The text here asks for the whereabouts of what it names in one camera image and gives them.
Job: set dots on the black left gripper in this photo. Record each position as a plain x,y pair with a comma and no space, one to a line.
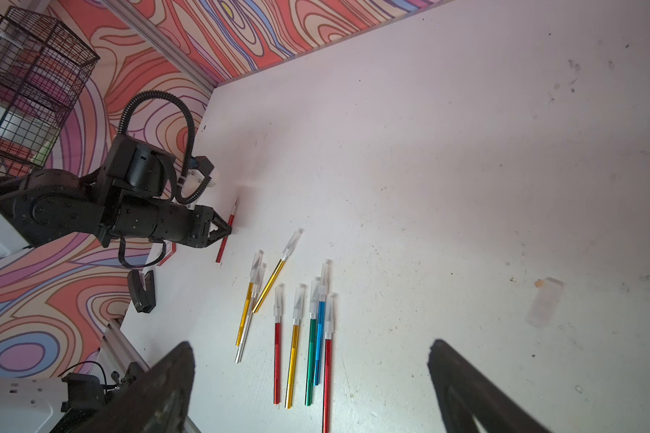
141,197

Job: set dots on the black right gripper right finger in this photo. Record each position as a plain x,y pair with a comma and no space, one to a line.
468,401

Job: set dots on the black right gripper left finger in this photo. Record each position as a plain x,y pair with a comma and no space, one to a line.
157,402

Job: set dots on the clear plastic knife cap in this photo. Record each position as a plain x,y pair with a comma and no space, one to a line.
545,303

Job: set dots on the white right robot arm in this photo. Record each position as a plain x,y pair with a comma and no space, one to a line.
54,405

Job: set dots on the yellow capped knife angled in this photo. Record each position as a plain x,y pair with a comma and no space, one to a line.
287,253

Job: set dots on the red capped knife left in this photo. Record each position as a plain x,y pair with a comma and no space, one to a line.
278,315

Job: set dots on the red capped knife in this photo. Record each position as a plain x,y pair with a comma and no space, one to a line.
278,315
329,328

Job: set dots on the yellow capped knife middle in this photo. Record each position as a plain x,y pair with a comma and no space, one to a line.
297,316

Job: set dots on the green capped knife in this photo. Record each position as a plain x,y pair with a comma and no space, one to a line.
314,312

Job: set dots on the blue capped knife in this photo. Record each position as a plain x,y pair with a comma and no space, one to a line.
323,290

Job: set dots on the red capped knife right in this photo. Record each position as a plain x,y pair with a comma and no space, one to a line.
329,328

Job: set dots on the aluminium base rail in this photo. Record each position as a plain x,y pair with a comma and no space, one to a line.
122,357

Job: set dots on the aluminium frame corner post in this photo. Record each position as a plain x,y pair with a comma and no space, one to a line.
147,31

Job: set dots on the black wire basket left wall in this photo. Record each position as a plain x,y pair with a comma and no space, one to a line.
44,67

